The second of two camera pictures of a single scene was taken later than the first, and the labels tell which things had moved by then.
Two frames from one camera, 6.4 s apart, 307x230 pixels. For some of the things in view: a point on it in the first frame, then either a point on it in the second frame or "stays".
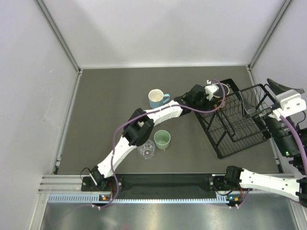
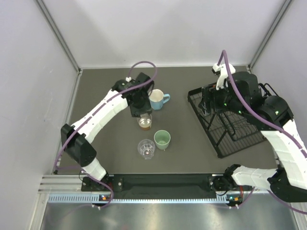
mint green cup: [162, 139] stays
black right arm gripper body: [274, 127] -> [221, 99]
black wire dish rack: [240, 123] stays
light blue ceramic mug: [157, 98] stays
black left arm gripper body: [203, 102] -> [141, 106]
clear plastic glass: [147, 150] stays
